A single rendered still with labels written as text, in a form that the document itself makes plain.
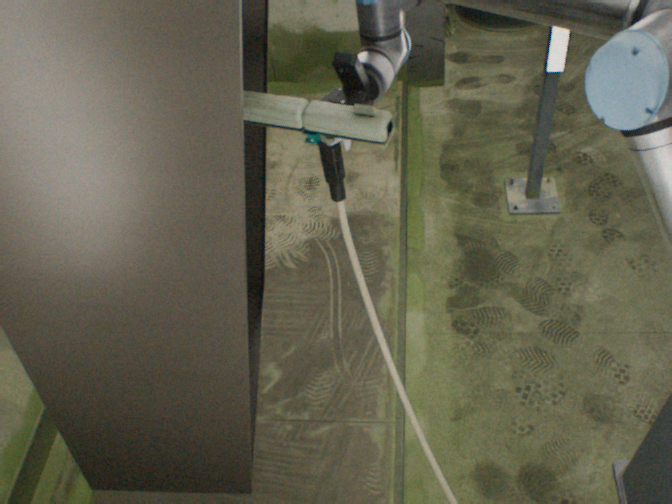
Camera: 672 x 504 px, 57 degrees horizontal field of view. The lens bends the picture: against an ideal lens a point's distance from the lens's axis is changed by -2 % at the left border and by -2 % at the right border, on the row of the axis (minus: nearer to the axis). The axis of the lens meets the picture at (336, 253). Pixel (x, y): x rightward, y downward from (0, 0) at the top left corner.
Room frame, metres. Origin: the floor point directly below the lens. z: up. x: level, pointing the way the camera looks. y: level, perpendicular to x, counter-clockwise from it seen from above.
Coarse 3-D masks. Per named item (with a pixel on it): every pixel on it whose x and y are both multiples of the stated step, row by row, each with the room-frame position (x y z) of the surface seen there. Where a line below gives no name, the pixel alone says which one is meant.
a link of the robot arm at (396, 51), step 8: (360, 40) 1.17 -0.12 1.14; (392, 40) 1.13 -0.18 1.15; (400, 40) 1.14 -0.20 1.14; (408, 40) 1.18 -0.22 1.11; (368, 48) 1.13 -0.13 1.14; (376, 48) 1.12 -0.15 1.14; (384, 48) 1.12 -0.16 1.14; (392, 48) 1.13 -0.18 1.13; (400, 48) 1.14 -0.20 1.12; (408, 48) 1.17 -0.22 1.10; (384, 56) 1.10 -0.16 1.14; (392, 56) 1.11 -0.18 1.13; (400, 56) 1.13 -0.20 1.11; (392, 64) 1.10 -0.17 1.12; (400, 64) 1.13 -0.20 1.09
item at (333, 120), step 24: (264, 96) 0.97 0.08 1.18; (264, 120) 0.94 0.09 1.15; (288, 120) 0.91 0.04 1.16; (312, 120) 0.89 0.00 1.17; (336, 120) 0.87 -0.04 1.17; (360, 120) 0.85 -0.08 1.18; (384, 120) 0.84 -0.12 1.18; (336, 144) 0.88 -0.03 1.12; (384, 144) 0.83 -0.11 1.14; (336, 168) 0.88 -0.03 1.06; (336, 192) 0.89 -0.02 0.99
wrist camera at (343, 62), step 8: (336, 56) 1.00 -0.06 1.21; (344, 56) 1.00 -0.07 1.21; (352, 56) 0.99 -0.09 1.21; (336, 64) 0.99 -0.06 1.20; (344, 64) 0.99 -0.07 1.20; (352, 64) 0.98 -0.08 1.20; (360, 64) 1.00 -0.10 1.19; (336, 72) 1.01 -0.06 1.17; (344, 72) 0.99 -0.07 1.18; (352, 72) 0.99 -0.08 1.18; (360, 72) 1.00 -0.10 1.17; (344, 80) 1.02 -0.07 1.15; (352, 80) 1.01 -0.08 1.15; (360, 80) 1.00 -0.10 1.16; (368, 80) 1.03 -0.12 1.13
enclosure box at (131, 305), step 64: (0, 0) 0.54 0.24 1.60; (64, 0) 0.53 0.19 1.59; (128, 0) 0.53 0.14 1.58; (192, 0) 0.52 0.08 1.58; (256, 0) 1.12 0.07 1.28; (0, 64) 0.54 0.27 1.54; (64, 64) 0.54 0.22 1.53; (128, 64) 0.53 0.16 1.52; (192, 64) 0.52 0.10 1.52; (256, 64) 1.13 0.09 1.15; (0, 128) 0.55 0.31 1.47; (64, 128) 0.54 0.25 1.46; (128, 128) 0.53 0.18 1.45; (192, 128) 0.53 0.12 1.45; (256, 128) 1.13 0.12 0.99; (0, 192) 0.55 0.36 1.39; (64, 192) 0.55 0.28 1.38; (128, 192) 0.54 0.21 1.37; (192, 192) 0.53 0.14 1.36; (256, 192) 1.14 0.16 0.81; (0, 256) 0.56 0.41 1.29; (64, 256) 0.55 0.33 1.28; (128, 256) 0.54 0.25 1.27; (192, 256) 0.53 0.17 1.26; (256, 256) 1.15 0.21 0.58; (0, 320) 0.57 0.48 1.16; (64, 320) 0.56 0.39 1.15; (128, 320) 0.55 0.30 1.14; (192, 320) 0.54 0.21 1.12; (256, 320) 1.02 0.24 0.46; (64, 384) 0.57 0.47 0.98; (128, 384) 0.56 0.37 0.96; (192, 384) 0.55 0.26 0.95; (256, 384) 0.82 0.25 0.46; (128, 448) 0.57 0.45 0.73; (192, 448) 0.56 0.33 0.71
